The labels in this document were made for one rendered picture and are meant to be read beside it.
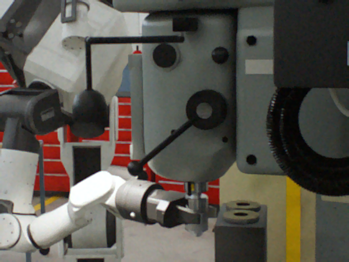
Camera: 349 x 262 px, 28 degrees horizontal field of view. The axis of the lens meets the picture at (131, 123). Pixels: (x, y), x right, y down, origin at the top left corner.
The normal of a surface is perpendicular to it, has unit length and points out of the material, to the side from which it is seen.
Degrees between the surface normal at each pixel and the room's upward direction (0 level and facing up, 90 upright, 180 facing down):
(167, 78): 90
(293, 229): 90
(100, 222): 81
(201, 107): 90
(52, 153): 90
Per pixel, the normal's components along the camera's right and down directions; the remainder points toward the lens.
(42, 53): -0.04, -0.40
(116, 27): 0.59, 0.03
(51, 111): 0.82, 0.06
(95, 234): -0.03, 0.21
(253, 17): -0.33, 0.13
